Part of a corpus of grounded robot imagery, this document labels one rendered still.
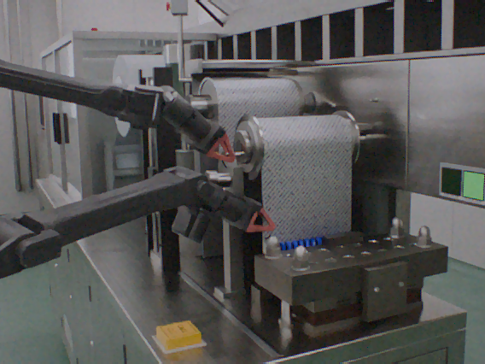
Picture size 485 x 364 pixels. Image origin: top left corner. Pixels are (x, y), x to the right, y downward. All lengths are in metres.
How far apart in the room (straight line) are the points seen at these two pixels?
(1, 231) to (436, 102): 0.88
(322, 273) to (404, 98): 0.46
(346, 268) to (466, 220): 3.37
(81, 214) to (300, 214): 0.55
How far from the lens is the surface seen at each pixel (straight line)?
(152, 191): 1.03
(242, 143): 1.26
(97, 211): 0.95
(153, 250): 1.67
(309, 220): 1.31
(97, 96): 1.18
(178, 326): 1.15
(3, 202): 6.76
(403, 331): 1.21
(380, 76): 1.40
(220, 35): 2.27
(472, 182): 1.19
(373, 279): 1.17
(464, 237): 4.53
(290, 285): 1.09
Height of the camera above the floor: 1.38
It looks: 9 degrees down
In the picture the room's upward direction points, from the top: 1 degrees counter-clockwise
